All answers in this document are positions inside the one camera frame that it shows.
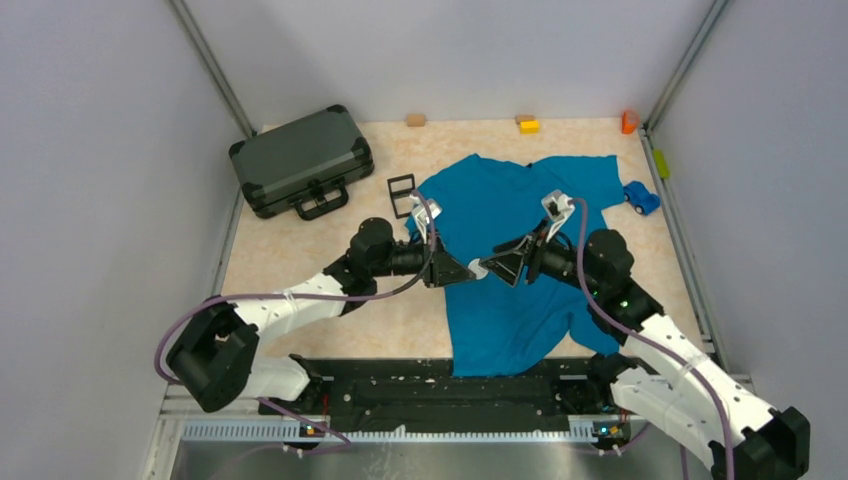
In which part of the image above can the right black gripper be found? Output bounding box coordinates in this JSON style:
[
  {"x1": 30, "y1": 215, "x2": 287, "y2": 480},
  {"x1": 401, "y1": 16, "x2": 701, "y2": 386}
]
[{"x1": 480, "y1": 216, "x2": 603, "y2": 296}]

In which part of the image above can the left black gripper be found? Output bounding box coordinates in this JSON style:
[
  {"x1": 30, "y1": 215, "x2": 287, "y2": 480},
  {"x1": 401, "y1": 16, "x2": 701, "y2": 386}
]
[{"x1": 371, "y1": 229, "x2": 476, "y2": 288}]

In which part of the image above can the blue t-shirt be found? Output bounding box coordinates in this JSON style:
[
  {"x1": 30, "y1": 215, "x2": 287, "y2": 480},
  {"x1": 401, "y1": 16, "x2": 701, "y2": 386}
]
[{"x1": 405, "y1": 153, "x2": 629, "y2": 380}]

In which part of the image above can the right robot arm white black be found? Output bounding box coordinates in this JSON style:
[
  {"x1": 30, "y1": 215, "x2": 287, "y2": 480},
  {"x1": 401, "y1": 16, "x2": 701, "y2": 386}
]
[{"x1": 479, "y1": 228, "x2": 811, "y2": 479}]

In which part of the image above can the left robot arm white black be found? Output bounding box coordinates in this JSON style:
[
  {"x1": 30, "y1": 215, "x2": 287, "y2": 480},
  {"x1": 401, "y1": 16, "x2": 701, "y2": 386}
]
[{"x1": 164, "y1": 217, "x2": 476, "y2": 414}]

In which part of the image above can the black rectangular brooch holder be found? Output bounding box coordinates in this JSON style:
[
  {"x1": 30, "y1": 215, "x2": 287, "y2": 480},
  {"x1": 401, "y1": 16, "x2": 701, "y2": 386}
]
[{"x1": 387, "y1": 173, "x2": 416, "y2": 219}]

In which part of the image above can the yellow block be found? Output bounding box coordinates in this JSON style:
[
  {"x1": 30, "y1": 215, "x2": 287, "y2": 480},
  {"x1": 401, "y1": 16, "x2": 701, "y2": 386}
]
[{"x1": 518, "y1": 120, "x2": 541, "y2": 135}]

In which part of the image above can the brown wooden block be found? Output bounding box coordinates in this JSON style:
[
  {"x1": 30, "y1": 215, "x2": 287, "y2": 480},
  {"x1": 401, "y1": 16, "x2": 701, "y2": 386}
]
[{"x1": 514, "y1": 114, "x2": 536, "y2": 125}]

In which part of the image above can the blue toy car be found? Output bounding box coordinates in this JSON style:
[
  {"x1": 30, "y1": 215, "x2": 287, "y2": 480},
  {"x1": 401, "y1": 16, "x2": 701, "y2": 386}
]
[{"x1": 623, "y1": 181, "x2": 661, "y2": 216}]

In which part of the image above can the tan wooden block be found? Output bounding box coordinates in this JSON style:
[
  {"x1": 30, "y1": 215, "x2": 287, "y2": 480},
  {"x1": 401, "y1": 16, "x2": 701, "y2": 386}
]
[{"x1": 405, "y1": 113, "x2": 427, "y2": 128}]

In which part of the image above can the dark green hard case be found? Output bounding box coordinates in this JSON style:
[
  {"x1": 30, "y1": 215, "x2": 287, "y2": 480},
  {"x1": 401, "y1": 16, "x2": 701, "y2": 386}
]
[{"x1": 228, "y1": 104, "x2": 374, "y2": 221}]

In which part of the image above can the orange toy block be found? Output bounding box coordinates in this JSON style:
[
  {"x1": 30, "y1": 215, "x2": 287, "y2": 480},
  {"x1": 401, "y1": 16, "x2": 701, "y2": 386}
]
[{"x1": 620, "y1": 109, "x2": 641, "y2": 135}]

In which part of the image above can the green marker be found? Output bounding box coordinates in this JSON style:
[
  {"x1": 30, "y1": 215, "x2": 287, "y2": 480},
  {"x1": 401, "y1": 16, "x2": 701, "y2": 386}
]
[{"x1": 652, "y1": 149, "x2": 671, "y2": 180}]

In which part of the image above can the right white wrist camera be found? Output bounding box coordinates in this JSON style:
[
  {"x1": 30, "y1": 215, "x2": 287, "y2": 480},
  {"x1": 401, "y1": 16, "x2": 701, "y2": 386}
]
[{"x1": 541, "y1": 190, "x2": 576, "y2": 231}]

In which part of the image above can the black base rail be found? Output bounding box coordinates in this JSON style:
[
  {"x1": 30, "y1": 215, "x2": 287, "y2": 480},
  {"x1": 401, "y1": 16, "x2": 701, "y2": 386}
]
[{"x1": 259, "y1": 358, "x2": 622, "y2": 433}]

